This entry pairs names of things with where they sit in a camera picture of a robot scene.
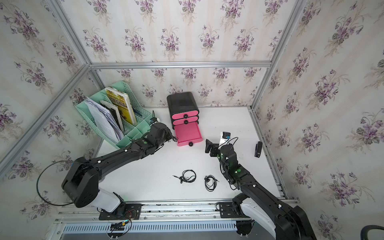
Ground green plastic file organizer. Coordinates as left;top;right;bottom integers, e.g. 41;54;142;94
76;81;153;149

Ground black earphones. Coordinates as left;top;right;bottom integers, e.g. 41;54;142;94
204;175;219;192
173;170;197;184

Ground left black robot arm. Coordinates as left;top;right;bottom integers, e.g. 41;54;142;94
62;123;178;218

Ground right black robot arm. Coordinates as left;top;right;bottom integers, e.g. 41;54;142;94
205;140;317;240

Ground yellow book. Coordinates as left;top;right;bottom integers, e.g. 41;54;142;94
105;87;137;126

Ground pink drawer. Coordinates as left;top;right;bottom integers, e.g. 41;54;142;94
175;122;203;147
173;116;199;126
171;110;199;120

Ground pink top drawer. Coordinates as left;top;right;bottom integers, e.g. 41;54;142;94
171;110;199;120

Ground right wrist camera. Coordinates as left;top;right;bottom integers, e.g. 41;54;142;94
219;132;231;146

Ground pink bottom drawer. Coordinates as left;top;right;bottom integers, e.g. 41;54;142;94
175;122;203;147

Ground black pink drawer cabinet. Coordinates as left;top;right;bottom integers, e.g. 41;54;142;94
167;92;200;129

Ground white paper stack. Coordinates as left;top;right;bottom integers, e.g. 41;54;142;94
85;98;123;144

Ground black stapler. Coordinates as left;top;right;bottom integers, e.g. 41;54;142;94
255;141;263;158

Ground aluminium front rail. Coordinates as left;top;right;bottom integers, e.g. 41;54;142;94
53;198;297;224

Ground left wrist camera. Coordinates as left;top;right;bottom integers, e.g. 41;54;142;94
150;117;161;125

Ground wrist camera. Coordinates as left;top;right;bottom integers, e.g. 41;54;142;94
219;132;231;146
150;117;161;125

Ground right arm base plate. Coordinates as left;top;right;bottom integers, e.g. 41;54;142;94
216;202;243;219

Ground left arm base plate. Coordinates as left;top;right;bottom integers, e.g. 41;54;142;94
99;203;143;221

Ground black earphones middle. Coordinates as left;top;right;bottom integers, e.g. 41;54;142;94
173;170;197;184

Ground black earphones right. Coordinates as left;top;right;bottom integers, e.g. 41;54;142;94
204;175;219;192

